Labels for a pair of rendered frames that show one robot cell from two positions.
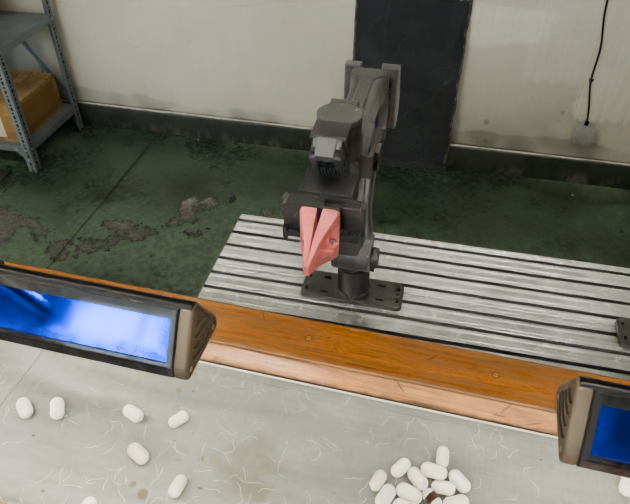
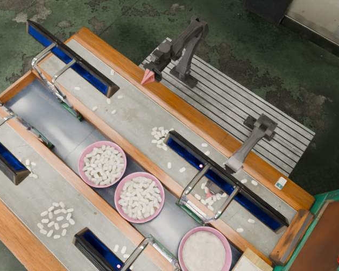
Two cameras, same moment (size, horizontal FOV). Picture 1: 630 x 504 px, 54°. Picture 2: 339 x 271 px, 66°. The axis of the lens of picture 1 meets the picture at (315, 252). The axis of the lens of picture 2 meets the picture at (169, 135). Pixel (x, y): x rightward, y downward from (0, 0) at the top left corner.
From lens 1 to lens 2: 0.76 m
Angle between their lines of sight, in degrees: 31
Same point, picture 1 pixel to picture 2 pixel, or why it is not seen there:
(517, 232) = (286, 63)
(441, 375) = (183, 112)
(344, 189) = (159, 67)
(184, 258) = (164, 29)
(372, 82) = (193, 28)
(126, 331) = (99, 85)
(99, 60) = not seen: outside the picture
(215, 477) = (122, 113)
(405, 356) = (178, 104)
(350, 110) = (167, 47)
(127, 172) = not seen: outside the picture
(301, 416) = (147, 107)
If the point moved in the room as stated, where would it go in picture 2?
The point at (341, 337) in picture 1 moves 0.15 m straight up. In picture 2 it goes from (166, 92) to (166, 78)
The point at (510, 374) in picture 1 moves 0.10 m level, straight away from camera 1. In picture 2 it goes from (199, 119) to (212, 109)
